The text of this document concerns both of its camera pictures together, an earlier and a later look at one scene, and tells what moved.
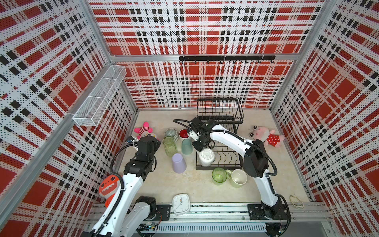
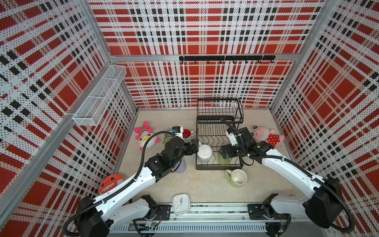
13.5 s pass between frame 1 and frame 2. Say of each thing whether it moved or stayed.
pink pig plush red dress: stayed
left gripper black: moved
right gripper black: moved
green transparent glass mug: moved
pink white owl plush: stayed
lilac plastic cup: stayed
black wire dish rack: stayed
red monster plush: stayed
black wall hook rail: stayed
